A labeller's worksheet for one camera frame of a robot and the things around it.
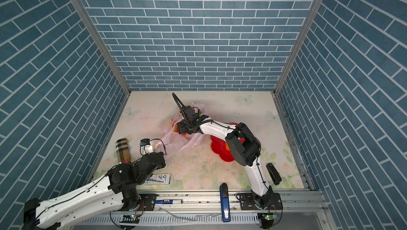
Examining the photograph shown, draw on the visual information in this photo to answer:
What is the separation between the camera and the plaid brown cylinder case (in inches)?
33.9

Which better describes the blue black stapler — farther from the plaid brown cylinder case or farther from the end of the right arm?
the plaid brown cylinder case

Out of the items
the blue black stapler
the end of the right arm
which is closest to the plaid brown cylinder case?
the end of the right arm
